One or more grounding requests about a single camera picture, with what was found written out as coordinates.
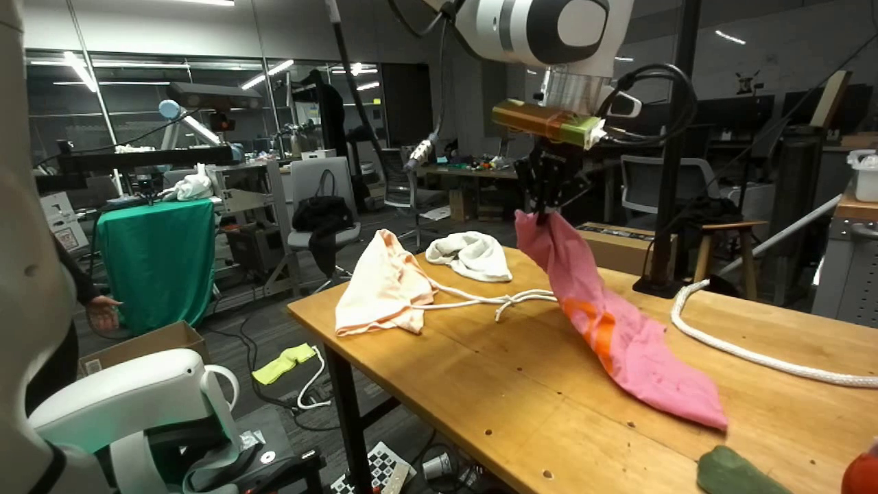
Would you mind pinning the white cabinet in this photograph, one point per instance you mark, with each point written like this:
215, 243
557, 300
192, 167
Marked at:
315, 181

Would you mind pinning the silver metal pole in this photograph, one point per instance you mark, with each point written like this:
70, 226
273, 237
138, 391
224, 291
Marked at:
786, 232

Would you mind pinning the pink cloth with orange print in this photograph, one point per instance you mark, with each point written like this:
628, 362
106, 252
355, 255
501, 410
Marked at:
621, 339

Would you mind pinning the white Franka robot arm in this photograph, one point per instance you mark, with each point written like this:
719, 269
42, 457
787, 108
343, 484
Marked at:
550, 31

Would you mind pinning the black metal beam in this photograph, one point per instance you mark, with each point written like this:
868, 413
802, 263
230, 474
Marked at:
138, 156

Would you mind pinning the white plastic bin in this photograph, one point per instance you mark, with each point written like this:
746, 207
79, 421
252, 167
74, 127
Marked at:
866, 179

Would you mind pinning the black table leg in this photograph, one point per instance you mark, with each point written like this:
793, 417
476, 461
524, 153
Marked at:
351, 428

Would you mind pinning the white socket panel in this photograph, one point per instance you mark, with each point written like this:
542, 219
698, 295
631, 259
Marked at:
63, 219

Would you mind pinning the grey office chair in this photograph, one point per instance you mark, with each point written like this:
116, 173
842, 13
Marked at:
395, 188
639, 181

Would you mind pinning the wooden stool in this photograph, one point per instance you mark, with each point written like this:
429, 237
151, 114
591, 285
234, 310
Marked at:
728, 248

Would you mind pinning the wooden plank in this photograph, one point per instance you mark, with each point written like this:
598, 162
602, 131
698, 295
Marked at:
827, 98

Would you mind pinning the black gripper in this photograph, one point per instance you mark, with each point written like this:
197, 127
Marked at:
550, 167

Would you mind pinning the fluorescent ceiling light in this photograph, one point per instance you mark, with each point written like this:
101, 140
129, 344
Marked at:
730, 35
266, 74

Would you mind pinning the cardboard box with black tape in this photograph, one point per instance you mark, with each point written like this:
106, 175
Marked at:
619, 248

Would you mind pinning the yellow green power strip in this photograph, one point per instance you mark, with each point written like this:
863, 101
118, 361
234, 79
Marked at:
284, 362

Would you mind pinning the black handbag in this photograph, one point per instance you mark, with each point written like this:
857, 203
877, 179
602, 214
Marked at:
322, 214

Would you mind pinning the open cardboard box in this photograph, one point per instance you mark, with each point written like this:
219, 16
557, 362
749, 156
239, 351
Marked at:
138, 347

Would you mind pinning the black metal pole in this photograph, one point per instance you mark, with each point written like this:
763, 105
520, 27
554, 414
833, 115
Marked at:
672, 201

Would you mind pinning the white terry towel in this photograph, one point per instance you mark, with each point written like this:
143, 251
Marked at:
469, 251

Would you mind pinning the wooden workbench with grey cabinets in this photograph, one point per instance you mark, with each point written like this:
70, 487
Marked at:
846, 263

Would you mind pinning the orange red cloth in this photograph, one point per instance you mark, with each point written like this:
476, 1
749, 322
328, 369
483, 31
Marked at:
863, 473

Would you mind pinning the white plastic bag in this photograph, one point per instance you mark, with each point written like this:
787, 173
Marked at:
189, 185

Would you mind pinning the green draped cloth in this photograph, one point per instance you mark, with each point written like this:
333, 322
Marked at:
154, 263

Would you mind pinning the pale pink printed shirt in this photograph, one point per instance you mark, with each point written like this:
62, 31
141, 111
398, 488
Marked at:
384, 288

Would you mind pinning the tan wrist camera box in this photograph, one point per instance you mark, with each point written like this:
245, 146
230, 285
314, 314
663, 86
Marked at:
550, 125

